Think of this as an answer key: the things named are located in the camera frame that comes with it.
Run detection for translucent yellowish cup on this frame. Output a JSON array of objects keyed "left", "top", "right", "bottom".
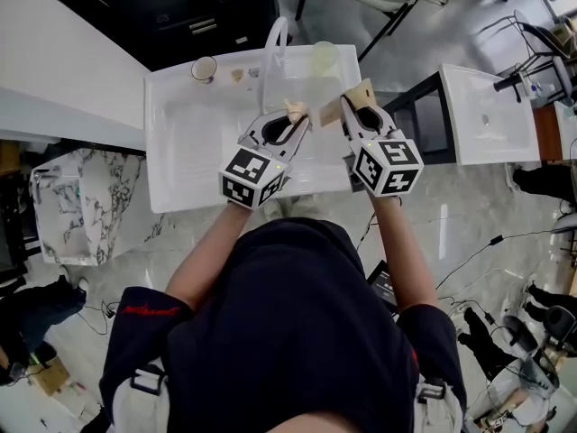
[{"left": 310, "top": 41, "right": 340, "bottom": 75}]

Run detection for black power adapter with cable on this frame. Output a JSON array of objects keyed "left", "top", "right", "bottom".
[{"left": 435, "top": 230, "right": 555, "bottom": 290}]

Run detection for large white sink basin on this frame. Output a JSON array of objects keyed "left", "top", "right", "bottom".
[{"left": 143, "top": 43, "right": 362, "bottom": 215}]

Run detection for white cup with dark rim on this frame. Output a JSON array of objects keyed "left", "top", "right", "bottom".
[{"left": 189, "top": 55, "right": 219, "bottom": 85}]

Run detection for black printer cabinet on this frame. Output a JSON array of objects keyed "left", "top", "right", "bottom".
[{"left": 26, "top": 0, "right": 283, "bottom": 74}]

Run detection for white arched faucet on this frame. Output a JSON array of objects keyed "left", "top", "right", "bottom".
[{"left": 259, "top": 15, "right": 290, "bottom": 113}]

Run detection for person's left forearm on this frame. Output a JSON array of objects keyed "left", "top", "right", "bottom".
[{"left": 164, "top": 203, "right": 253, "bottom": 310}]

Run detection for brown wooden table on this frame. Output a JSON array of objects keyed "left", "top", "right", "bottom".
[{"left": 534, "top": 105, "right": 564, "bottom": 161}]

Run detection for black sink frame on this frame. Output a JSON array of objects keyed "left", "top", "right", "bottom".
[{"left": 382, "top": 70, "right": 457, "bottom": 167}]

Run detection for person's right forearm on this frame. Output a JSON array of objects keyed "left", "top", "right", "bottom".
[{"left": 369, "top": 194, "right": 441, "bottom": 310}]

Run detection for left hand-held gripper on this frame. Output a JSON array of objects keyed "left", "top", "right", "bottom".
[{"left": 218, "top": 108, "right": 312, "bottom": 211}]

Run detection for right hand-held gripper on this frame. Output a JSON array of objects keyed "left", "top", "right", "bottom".
[{"left": 338, "top": 96, "right": 425, "bottom": 198}]

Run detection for black frame chair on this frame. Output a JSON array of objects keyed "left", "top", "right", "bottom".
[{"left": 480, "top": 9, "right": 576, "bottom": 103}]

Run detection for black faucet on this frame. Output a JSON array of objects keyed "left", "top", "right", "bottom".
[{"left": 493, "top": 75, "right": 529, "bottom": 104}]

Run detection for brown cardboard box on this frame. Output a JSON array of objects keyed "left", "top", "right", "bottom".
[{"left": 26, "top": 356, "right": 71, "bottom": 396}]

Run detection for person's black t-shirt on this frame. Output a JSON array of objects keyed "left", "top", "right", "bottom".
[{"left": 98, "top": 216, "right": 468, "bottom": 433}]

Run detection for person's light trousers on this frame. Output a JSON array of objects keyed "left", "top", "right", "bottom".
[{"left": 110, "top": 363, "right": 465, "bottom": 433}]

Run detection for marble pattern cabinet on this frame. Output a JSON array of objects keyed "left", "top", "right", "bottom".
[{"left": 29, "top": 147, "right": 166, "bottom": 266}]

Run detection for small white sink basin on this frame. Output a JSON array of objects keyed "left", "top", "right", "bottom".
[{"left": 439, "top": 63, "right": 542, "bottom": 166}]

